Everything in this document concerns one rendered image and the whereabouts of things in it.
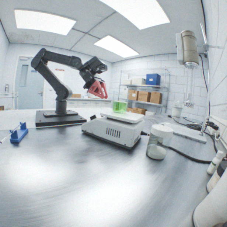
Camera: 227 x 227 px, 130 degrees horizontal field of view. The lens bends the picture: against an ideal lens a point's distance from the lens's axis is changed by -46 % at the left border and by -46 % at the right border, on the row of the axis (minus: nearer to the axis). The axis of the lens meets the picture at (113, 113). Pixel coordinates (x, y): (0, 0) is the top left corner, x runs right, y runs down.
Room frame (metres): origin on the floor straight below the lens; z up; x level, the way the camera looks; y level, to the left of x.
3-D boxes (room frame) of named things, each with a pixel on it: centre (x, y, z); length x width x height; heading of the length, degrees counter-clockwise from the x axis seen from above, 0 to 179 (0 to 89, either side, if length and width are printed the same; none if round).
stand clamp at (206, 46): (0.40, -0.51, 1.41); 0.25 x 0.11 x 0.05; 44
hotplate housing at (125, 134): (0.33, -0.01, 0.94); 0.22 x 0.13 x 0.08; 61
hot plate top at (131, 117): (0.32, -0.04, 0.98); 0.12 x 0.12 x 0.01; 61
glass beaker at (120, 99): (0.32, -0.02, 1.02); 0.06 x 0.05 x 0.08; 102
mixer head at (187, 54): (0.46, -0.40, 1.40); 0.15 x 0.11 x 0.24; 44
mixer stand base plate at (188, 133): (0.45, -0.40, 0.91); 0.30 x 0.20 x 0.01; 44
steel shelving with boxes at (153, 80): (2.70, -0.72, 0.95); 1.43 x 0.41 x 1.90; 44
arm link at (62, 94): (0.48, 0.28, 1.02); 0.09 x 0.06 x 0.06; 8
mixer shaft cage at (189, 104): (0.44, -0.41, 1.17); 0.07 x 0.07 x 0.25
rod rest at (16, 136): (0.20, 0.30, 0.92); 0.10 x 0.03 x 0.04; 28
